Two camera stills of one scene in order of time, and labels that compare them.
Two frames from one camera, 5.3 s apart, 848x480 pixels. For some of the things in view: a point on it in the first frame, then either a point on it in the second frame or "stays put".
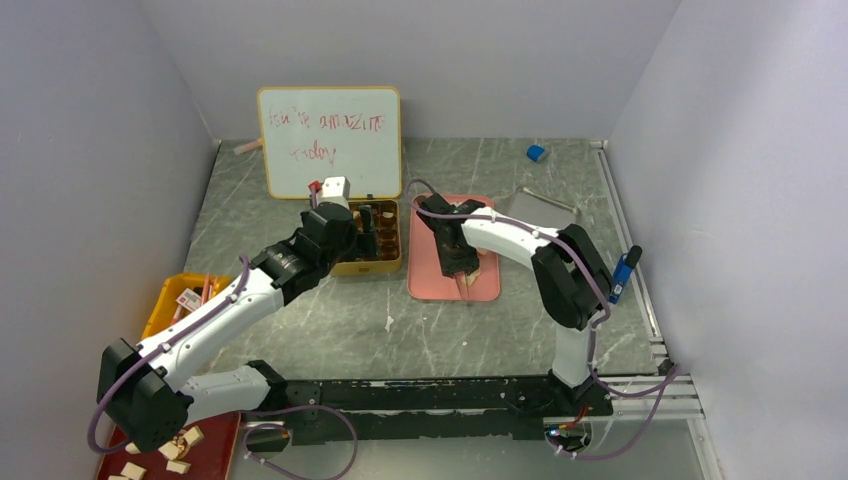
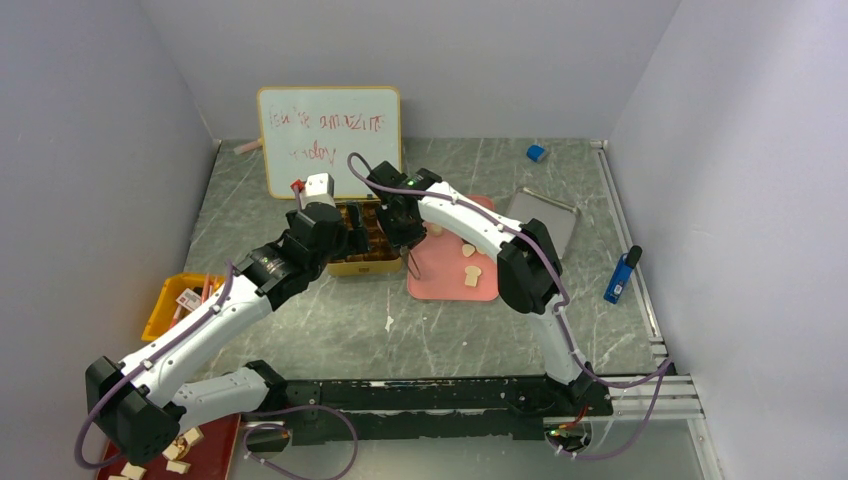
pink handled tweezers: x=462 y=284 -> x=416 y=266
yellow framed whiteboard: x=307 y=133 stays put
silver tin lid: x=541 y=210 stays put
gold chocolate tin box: x=387 y=219 stays put
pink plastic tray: x=425 y=277 stays put
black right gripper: x=457 y=262 -> x=407 y=240
